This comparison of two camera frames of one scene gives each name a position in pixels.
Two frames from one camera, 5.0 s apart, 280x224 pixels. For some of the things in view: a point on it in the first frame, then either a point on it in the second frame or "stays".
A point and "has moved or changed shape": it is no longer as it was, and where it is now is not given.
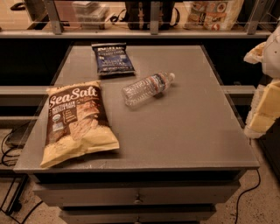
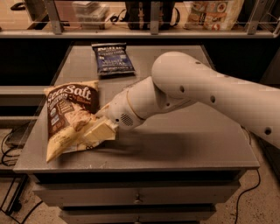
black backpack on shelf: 137,15 stays
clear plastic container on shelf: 91,15 stays
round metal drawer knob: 137,201 stays
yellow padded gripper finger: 265,108 to 104,131
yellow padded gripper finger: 256,54 to 103,111
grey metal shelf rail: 58,31 stays
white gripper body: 272,57 to 120,110
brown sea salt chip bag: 76,124 has moved or changed shape
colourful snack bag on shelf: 212,15 stays
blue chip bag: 113,59 stays
